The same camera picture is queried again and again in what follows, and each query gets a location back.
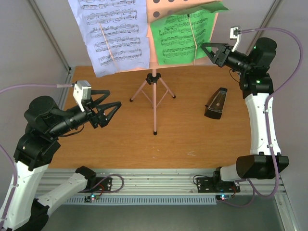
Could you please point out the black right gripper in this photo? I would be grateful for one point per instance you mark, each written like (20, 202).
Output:
(224, 57)

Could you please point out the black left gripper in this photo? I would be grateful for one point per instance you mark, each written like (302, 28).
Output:
(100, 117)

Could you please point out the green sheet music page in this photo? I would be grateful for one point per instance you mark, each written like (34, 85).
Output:
(178, 36)

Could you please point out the black metronome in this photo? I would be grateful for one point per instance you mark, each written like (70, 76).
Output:
(215, 105)

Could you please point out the pink music stand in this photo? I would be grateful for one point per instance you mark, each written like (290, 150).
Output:
(157, 9)

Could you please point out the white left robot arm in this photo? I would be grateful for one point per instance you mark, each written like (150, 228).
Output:
(46, 123)

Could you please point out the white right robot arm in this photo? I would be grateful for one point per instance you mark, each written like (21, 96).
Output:
(265, 160)

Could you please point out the white sheet music page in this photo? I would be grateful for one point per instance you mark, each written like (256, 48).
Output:
(115, 34)

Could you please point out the left controller board with LEDs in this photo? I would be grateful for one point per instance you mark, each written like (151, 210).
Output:
(92, 197)

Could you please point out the controller board with leds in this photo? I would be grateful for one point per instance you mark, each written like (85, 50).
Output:
(223, 197)
(92, 197)

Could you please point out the right controller board with LEDs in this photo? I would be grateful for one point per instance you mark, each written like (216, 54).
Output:
(223, 197)

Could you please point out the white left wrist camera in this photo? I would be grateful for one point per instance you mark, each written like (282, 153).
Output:
(82, 93)

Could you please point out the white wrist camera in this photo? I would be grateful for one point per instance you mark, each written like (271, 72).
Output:
(235, 34)
(82, 93)

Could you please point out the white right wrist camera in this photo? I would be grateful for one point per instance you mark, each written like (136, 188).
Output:
(235, 34)

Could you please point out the aluminium mounting rail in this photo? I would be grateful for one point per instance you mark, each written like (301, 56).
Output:
(136, 181)

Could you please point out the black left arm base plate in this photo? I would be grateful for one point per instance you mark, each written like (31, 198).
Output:
(106, 184)

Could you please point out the aluminium left corner post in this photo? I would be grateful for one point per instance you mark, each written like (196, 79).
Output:
(34, 7)

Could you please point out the grey slotted cable duct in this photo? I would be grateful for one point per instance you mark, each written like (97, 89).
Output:
(113, 200)

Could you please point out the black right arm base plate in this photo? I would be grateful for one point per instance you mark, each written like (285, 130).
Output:
(207, 185)

